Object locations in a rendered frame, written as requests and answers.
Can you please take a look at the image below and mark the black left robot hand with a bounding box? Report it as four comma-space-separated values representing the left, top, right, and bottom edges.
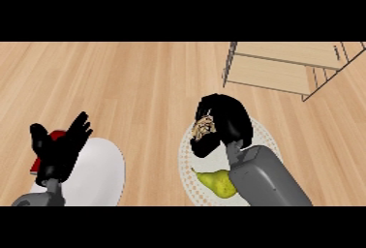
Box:
28, 110, 94, 188

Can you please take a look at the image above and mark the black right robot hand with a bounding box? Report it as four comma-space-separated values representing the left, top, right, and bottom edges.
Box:
188, 93, 253, 159

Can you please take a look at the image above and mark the beige cupcake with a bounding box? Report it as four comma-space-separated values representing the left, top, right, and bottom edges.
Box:
190, 114, 216, 142

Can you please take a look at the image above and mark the white round placemat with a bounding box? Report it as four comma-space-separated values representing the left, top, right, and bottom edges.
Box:
177, 116, 283, 207

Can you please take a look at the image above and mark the red apple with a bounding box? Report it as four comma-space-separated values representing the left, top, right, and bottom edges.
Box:
29, 130, 69, 174

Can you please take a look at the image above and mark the white plate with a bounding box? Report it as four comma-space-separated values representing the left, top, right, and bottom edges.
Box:
28, 137, 126, 207

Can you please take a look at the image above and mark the yellow-green pear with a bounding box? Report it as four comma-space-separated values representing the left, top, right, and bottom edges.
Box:
190, 168, 239, 199

